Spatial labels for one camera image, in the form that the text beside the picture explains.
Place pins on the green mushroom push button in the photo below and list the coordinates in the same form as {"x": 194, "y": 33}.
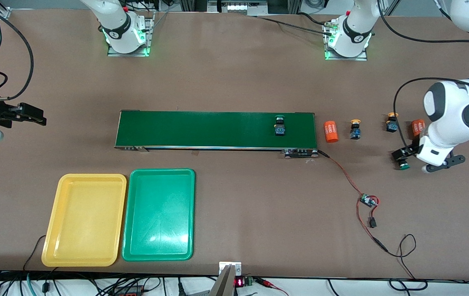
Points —
{"x": 403, "y": 166}
{"x": 279, "y": 130}

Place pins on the orange cylinder marked 4680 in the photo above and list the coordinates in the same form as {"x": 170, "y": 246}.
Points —
{"x": 417, "y": 126}
{"x": 331, "y": 131}

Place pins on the yellow mushroom push button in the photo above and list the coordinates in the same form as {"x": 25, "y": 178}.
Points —
{"x": 355, "y": 132}
{"x": 391, "y": 125}

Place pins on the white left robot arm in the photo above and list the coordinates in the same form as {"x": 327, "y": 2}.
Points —
{"x": 452, "y": 111}

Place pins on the small green controller board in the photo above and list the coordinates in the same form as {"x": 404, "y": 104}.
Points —
{"x": 368, "y": 200}

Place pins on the black inline connector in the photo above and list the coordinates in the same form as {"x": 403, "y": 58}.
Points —
{"x": 372, "y": 223}

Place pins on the aluminium corner profile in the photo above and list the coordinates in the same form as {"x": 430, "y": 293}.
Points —
{"x": 4, "y": 13}

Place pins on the yellow plastic tray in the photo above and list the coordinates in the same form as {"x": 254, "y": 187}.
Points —
{"x": 82, "y": 222}

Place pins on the green plastic tray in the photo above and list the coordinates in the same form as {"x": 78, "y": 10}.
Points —
{"x": 158, "y": 213}

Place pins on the green belt conveyor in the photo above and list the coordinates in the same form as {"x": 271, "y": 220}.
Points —
{"x": 197, "y": 129}

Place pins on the red clip lead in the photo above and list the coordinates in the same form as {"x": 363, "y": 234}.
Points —
{"x": 265, "y": 282}

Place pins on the orange power strip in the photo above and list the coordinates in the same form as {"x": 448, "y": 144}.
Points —
{"x": 129, "y": 292}

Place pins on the red LED display module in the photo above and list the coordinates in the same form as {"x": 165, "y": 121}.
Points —
{"x": 242, "y": 282}

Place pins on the grey metal pole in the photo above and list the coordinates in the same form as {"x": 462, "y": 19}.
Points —
{"x": 224, "y": 283}

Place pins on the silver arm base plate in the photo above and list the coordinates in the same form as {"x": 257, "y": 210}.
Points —
{"x": 345, "y": 58}
{"x": 127, "y": 54}

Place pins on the aluminium frame rack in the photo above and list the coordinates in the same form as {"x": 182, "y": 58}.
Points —
{"x": 214, "y": 6}

